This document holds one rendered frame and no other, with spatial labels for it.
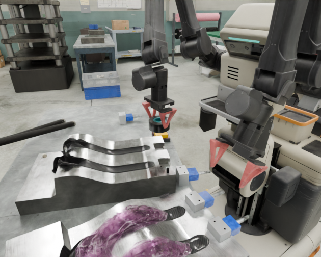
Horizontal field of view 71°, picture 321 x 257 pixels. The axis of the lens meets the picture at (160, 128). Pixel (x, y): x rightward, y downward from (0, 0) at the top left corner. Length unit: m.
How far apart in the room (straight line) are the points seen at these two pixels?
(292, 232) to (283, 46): 1.04
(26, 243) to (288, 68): 0.69
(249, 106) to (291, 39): 0.16
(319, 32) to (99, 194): 0.73
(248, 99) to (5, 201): 0.82
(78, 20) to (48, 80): 2.83
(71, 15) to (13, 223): 6.57
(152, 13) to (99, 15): 6.34
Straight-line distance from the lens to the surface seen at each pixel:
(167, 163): 0.85
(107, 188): 0.77
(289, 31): 0.56
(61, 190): 0.78
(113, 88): 3.98
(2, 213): 0.91
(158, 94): 0.77
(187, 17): 0.93
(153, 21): 0.78
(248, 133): 0.57
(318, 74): 0.67
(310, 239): 1.58
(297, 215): 1.33
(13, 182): 1.03
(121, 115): 1.26
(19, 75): 4.82
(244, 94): 0.51
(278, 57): 0.56
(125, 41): 7.21
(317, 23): 0.65
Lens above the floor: 1.37
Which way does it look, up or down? 28 degrees down
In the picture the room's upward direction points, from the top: straight up
